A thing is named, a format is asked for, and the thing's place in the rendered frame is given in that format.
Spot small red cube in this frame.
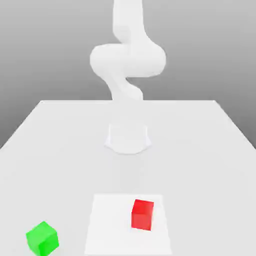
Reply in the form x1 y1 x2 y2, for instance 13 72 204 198
130 198 155 232

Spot small green cube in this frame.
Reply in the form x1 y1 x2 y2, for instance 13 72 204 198
25 220 60 256

